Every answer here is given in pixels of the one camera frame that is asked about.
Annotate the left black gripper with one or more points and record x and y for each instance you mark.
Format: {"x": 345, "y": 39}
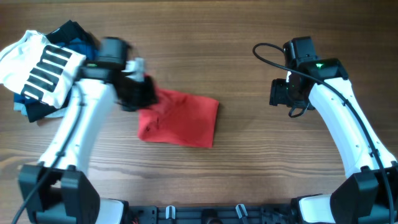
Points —
{"x": 150, "y": 97}

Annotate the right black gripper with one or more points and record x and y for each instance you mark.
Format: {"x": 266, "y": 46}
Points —
{"x": 276, "y": 95}

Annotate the red printed t-shirt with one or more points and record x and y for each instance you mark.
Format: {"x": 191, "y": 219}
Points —
{"x": 179, "y": 118}

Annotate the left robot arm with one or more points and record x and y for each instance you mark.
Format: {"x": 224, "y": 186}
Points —
{"x": 56, "y": 189}

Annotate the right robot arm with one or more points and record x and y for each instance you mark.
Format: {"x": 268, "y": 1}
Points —
{"x": 369, "y": 193}

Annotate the blue folded shirt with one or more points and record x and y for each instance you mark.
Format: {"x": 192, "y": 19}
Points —
{"x": 77, "y": 45}

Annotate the white black striped folded shirt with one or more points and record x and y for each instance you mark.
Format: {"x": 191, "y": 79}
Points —
{"x": 37, "y": 69}

